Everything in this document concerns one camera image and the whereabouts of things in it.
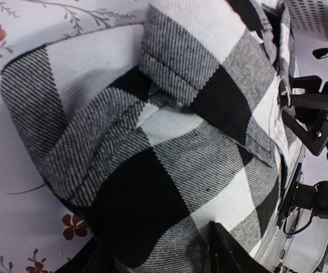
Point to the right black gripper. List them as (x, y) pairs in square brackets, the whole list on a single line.
[(310, 122)]

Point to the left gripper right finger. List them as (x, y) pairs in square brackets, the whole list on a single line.
[(227, 255)]

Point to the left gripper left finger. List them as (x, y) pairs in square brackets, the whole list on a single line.
[(92, 258)]

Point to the black white plaid shirt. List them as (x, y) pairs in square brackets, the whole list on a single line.
[(187, 132)]

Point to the floral white tablecloth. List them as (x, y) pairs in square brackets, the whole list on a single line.
[(55, 56)]

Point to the white plastic laundry basket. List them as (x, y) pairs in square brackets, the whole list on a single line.
[(309, 18)]

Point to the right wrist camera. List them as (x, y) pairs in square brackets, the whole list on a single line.
[(310, 197)]

